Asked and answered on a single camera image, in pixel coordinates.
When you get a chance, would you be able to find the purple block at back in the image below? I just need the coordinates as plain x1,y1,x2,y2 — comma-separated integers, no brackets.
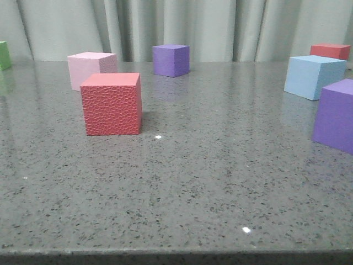
152,44,190,77

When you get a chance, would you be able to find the purple block near right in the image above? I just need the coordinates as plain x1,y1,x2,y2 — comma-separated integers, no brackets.
312,78,352,154

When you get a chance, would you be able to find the pink foam block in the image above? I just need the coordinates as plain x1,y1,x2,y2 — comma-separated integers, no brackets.
67,52,117,91

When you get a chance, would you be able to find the large red textured block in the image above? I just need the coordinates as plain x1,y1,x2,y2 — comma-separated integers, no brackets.
81,72,142,136

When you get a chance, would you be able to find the light blue foam block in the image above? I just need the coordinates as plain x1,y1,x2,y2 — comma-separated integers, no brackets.
284,55,346,101

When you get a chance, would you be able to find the purple block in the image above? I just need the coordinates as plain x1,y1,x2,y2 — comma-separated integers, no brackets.
312,78,352,154
152,44,190,77

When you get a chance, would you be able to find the grey-green curtain backdrop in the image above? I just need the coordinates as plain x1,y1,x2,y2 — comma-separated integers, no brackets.
1,1,352,62

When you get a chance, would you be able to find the green block far left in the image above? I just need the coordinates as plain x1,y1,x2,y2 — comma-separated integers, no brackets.
0,41,12,71

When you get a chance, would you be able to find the red block far right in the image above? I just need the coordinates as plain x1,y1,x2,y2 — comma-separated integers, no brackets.
309,43,351,60

